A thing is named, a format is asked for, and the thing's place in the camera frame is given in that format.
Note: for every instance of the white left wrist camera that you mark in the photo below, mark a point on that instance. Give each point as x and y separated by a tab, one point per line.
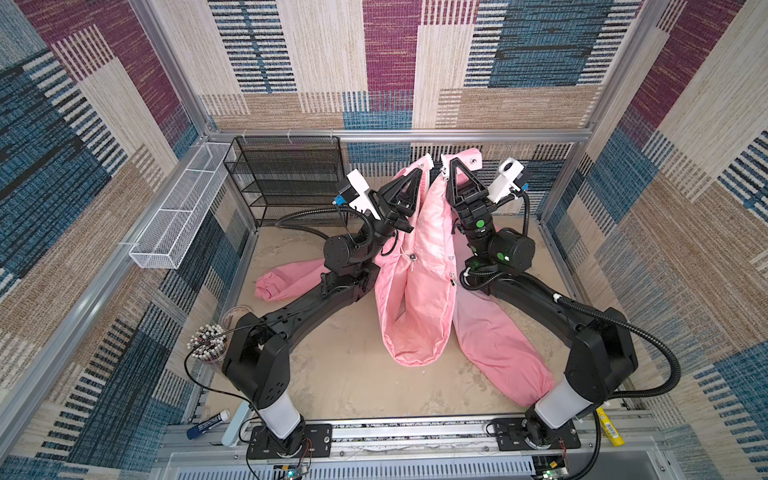
354	192

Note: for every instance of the black wire shelf rack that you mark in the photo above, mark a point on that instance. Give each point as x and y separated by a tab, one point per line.
277	176

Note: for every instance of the pink hooded zip jacket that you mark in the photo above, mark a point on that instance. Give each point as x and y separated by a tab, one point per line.
420	302

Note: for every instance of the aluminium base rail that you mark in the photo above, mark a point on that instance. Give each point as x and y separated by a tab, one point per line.
434	447

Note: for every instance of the cup of white-tipped markers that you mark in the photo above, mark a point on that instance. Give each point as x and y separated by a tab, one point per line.
209	343

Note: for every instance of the yellow tube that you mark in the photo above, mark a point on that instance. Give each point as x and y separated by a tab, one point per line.
609	428

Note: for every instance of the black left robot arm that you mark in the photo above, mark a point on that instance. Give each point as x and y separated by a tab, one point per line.
257	361

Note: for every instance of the blue marker pen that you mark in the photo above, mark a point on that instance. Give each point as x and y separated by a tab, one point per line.
198	430

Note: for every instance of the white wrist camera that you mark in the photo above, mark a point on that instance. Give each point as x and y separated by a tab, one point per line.
354	192
512	179

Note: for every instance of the white wire mesh basket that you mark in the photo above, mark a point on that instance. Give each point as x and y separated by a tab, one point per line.
165	241

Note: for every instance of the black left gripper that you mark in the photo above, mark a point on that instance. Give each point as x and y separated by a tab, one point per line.
393	216

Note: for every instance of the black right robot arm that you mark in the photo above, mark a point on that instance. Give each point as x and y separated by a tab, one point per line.
602	354

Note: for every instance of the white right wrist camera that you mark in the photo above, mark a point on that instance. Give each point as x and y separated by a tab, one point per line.
512	179

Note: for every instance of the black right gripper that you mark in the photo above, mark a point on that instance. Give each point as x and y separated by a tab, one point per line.
473	208

